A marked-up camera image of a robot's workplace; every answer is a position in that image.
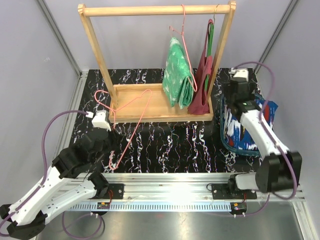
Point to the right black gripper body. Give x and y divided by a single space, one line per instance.
252 90

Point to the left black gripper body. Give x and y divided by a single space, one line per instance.
112 144

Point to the blue patterned trousers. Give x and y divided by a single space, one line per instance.
269 112

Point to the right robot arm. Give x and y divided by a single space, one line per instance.
280 168

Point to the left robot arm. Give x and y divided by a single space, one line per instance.
30 215

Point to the green plastic hanger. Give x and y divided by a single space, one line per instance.
210 31

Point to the maroon tank top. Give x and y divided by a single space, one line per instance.
199 104

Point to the teal transparent plastic bin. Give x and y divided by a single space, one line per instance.
234 137

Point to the wooden clothes rack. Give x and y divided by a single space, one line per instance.
147 102

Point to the green patterned folded garment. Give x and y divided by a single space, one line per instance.
177 79

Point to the black marbled table mat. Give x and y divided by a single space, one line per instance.
164 147

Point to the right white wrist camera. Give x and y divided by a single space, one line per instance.
239 73

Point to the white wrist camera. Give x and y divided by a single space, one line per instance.
99 120
239 73

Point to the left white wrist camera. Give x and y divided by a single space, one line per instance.
99 120

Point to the aluminium mounting rail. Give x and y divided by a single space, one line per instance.
156 192

